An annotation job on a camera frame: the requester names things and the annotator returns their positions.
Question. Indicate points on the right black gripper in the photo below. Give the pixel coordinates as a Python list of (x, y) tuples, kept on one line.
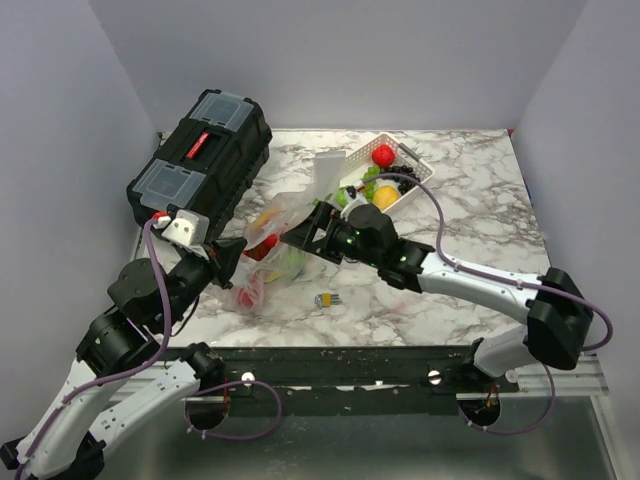
[(304, 233)]

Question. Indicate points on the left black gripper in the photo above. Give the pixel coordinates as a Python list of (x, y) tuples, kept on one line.
[(228, 251)]

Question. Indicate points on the clear plastic bag of fruits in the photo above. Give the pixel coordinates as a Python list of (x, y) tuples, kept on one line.
[(266, 258)]

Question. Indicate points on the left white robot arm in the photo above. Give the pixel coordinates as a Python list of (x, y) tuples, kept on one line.
[(72, 439)]

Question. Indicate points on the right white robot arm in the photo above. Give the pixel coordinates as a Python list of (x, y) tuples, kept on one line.
[(552, 320)]

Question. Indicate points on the green fake apple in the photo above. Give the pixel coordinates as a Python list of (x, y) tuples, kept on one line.
[(344, 196)]

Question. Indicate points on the green fake grape bunch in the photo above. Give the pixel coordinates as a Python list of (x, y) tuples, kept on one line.
[(368, 183)]

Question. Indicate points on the dark purple fake grapes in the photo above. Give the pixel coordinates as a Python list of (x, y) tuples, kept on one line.
[(403, 176)]

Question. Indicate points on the red fake apple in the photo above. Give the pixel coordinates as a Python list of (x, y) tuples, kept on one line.
[(383, 156)]

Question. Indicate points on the yellow hex key set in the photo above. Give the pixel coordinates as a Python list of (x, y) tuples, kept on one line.
[(325, 300)]

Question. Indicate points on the black plastic toolbox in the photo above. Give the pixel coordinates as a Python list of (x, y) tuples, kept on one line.
[(206, 164)]

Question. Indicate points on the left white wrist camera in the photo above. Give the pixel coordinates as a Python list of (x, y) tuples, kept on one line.
[(186, 228)]

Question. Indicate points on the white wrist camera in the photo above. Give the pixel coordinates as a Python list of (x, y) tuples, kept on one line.
[(354, 199), (186, 228)]

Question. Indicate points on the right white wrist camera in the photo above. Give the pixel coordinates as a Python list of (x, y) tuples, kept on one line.
[(354, 199)]

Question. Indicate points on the black metal mounting rail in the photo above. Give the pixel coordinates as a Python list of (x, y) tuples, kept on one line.
[(350, 381)]

